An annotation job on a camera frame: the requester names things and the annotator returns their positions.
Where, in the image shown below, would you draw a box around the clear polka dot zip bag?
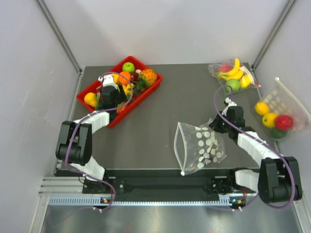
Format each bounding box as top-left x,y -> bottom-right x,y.
173,118 -> 226,176

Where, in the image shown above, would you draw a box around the yellow bananas in bag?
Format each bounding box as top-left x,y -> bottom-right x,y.
216,58 -> 244,81

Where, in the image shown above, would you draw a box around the green apple in bag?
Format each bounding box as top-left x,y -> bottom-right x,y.
226,79 -> 240,94

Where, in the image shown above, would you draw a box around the orange fake carved fruit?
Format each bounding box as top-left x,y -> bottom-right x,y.
117,104 -> 127,114

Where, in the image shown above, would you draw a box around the clear zip bag with bananas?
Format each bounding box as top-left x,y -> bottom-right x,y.
207,58 -> 261,96

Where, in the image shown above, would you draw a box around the red fruit in bag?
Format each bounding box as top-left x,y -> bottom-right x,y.
218,63 -> 233,73

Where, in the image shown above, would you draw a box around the green fake apple in tray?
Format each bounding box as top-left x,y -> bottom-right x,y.
122,62 -> 136,73

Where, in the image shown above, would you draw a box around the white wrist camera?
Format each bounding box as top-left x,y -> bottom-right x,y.
98,74 -> 117,88
222,97 -> 237,116

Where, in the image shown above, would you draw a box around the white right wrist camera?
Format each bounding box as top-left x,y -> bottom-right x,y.
222,97 -> 237,116

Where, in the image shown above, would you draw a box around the yellow fruit in bag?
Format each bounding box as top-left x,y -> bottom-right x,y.
240,75 -> 252,89

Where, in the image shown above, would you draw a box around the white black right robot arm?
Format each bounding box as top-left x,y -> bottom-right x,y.
209,102 -> 302,205

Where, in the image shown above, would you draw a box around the fake pineapple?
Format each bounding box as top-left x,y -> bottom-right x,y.
133,69 -> 157,95

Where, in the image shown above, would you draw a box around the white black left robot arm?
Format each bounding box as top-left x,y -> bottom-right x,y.
55,84 -> 128,193

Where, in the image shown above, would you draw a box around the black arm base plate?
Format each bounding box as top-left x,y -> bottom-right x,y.
83,168 -> 243,195

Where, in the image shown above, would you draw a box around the green fruit in right bag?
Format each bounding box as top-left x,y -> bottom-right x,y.
270,128 -> 288,140

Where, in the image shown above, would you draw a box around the yellow lemon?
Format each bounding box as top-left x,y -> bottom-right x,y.
255,102 -> 270,116
262,113 -> 278,128

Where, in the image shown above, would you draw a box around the red fake apple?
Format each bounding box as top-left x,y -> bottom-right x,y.
275,115 -> 294,131

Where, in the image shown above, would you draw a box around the red plastic tray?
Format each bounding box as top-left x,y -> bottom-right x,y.
76,56 -> 163,128

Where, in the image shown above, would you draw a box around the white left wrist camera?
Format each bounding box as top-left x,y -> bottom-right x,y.
98,74 -> 117,88

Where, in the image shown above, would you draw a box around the dark red fake plum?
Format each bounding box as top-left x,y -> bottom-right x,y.
130,72 -> 139,83

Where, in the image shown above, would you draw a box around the dotted zip bag at right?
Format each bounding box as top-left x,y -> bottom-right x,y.
252,77 -> 311,141

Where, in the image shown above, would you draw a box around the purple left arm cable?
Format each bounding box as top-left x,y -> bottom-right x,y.
65,71 -> 134,216

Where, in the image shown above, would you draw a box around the yellow lemon upper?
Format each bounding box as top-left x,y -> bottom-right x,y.
255,102 -> 270,116

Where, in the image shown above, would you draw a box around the yellow fake banana bunch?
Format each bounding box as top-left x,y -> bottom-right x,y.
118,83 -> 134,100

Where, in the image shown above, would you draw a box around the grey slotted cable duct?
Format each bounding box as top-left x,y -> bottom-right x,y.
49,196 -> 243,207

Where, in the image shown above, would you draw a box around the yellow fake pear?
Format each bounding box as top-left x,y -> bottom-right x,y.
84,92 -> 97,108

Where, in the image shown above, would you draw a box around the yellow fake bell pepper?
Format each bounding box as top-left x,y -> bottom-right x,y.
112,74 -> 120,84

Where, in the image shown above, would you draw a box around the yellow lemon lower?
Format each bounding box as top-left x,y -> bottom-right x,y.
262,113 -> 278,128

